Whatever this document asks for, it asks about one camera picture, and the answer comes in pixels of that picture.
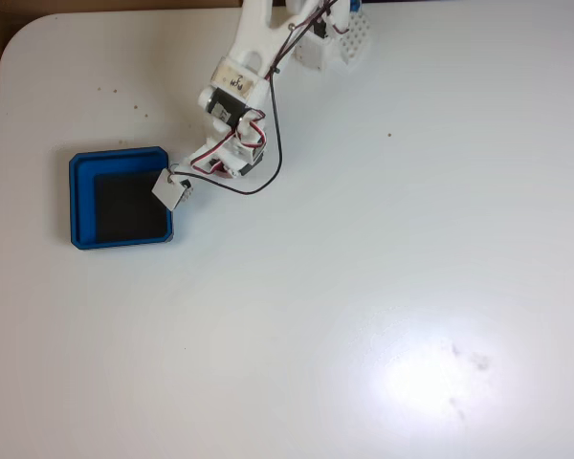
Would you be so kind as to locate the small blue clamp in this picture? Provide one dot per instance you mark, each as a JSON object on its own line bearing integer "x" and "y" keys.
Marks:
{"x": 355, "y": 5}

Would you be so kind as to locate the white square camera board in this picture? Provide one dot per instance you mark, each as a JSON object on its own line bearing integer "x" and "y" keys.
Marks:
{"x": 169, "y": 193}

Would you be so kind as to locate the black pad inside box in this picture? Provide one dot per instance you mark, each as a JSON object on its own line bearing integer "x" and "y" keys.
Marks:
{"x": 124, "y": 210}

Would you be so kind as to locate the blue square box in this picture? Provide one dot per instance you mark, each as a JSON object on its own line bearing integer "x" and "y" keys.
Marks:
{"x": 83, "y": 201}

